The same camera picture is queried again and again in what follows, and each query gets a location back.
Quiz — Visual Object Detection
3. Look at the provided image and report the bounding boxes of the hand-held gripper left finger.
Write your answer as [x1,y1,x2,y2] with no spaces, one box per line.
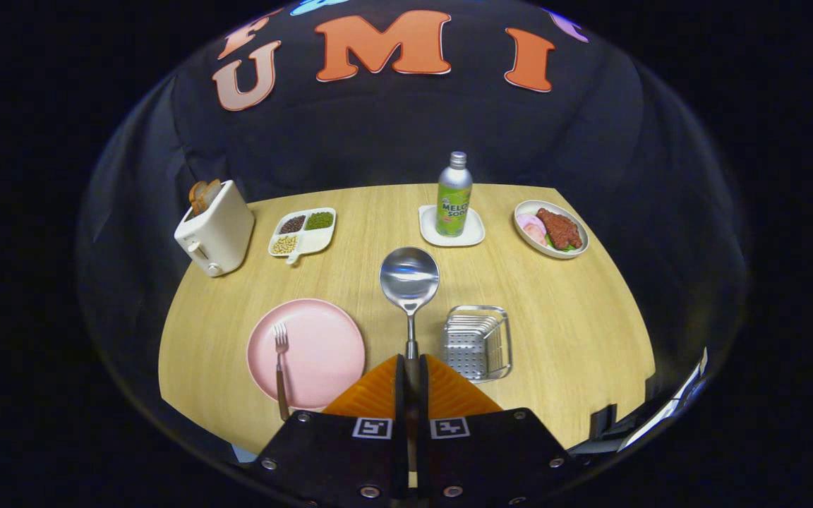
[250,354,408,508]

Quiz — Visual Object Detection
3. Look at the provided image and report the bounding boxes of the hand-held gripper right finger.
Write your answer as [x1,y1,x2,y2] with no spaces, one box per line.
[418,354,581,508]

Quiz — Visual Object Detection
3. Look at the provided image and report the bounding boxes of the metal fork wooden handle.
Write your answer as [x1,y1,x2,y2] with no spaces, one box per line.
[272,322,291,422]

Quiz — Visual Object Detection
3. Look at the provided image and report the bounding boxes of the metal spoon wooden handle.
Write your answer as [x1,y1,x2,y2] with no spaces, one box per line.
[379,246,441,488]

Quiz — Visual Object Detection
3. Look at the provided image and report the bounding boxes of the pink round plate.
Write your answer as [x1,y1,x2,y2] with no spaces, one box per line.
[246,298,366,411]

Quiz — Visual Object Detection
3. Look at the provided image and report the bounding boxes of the white divided bean dish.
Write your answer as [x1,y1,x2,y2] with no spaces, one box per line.
[268,207,337,266]

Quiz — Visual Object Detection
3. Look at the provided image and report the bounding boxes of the white square coaster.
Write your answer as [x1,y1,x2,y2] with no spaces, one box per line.
[418,205,486,248]

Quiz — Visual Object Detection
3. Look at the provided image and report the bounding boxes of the white plate with meat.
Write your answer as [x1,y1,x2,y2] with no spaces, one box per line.
[513,200,590,260]

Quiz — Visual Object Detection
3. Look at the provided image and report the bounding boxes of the white toaster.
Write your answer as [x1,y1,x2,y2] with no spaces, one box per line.
[174,180,256,277]

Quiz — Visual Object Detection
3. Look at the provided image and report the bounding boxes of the green soda bottle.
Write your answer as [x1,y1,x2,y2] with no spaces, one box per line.
[435,151,474,238]

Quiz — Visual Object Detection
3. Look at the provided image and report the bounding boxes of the toast slices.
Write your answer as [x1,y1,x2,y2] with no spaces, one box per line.
[189,179,222,216]

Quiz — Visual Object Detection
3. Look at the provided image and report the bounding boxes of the metal wire basket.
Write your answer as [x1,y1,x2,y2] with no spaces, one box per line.
[442,305,513,383]

